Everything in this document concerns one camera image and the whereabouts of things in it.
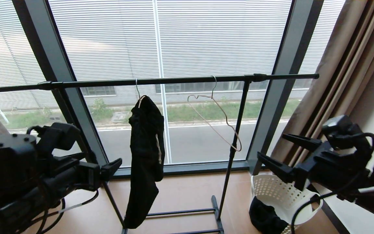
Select window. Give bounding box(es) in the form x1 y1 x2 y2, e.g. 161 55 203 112
0 0 346 177

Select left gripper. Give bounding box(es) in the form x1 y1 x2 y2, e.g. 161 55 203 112
38 161 103 209

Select pink clothes hanger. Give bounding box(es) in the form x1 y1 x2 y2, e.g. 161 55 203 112
135 78 147 109
187 76 242 152

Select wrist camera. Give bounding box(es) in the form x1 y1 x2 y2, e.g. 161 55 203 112
26 123 87 163
322 115 374 160

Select black garment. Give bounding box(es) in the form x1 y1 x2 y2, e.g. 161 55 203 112
249 196 290 234

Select black cable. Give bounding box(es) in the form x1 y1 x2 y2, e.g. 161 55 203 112
15 125 99 234
291 169 369 234

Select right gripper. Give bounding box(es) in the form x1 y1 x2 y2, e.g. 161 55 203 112
257 133 372 197

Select white laundry basket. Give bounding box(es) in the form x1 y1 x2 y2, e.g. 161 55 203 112
250 174 323 234

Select black shorts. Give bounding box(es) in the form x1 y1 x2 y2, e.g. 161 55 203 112
123 95 166 229

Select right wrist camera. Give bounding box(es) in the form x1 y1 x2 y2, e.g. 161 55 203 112
322 115 374 160

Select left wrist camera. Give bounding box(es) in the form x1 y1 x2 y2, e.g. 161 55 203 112
26 123 87 163

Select black clothes rack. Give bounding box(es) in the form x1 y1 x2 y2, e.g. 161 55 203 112
0 73 320 234

